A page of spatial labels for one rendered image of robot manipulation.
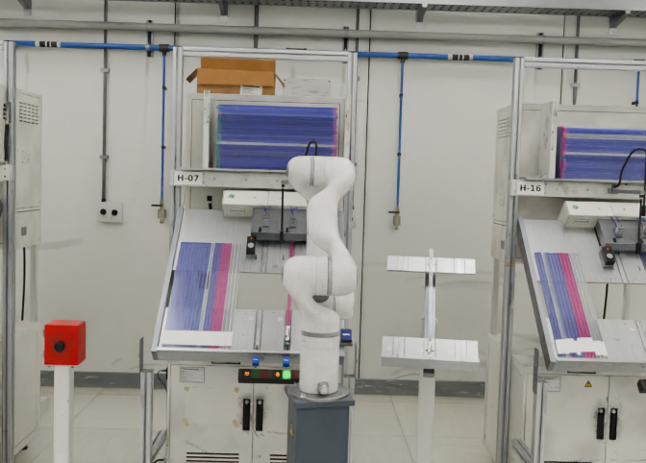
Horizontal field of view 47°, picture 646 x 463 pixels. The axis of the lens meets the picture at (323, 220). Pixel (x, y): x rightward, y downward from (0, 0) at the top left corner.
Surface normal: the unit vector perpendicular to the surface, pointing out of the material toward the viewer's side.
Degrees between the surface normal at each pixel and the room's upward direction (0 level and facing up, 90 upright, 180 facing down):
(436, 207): 90
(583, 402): 90
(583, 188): 90
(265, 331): 45
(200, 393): 90
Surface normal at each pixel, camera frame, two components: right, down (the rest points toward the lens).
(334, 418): 0.22, 0.07
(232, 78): 0.06, -0.11
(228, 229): 0.03, -0.66
